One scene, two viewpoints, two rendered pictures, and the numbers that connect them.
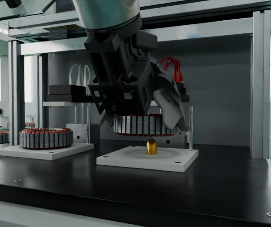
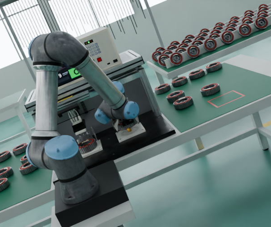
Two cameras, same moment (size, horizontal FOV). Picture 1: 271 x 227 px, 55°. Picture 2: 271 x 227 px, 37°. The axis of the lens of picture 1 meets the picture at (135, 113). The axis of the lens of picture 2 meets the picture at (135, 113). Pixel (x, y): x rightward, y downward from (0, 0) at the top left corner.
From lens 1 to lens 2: 1.75 m
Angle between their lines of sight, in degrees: 29
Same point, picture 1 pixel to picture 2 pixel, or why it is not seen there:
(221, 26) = (130, 77)
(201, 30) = (123, 81)
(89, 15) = not seen: hidden behind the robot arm
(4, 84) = not seen: outside the picture
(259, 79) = (149, 91)
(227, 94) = (135, 93)
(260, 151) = (158, 113)
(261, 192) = (166, 126)
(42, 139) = (91, 146)
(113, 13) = not seen: hidden behind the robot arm
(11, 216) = (124, 158)
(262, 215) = (168, 130)
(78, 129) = (84, 137)
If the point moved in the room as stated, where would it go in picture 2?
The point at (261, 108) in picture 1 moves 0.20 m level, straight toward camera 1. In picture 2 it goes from (153, 99) to (158, 108)
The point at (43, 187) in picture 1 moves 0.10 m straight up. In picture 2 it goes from (123, 150) to (116, 132)
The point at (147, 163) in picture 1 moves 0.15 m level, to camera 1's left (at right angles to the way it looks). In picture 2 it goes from (135, 133) to (111, 147)
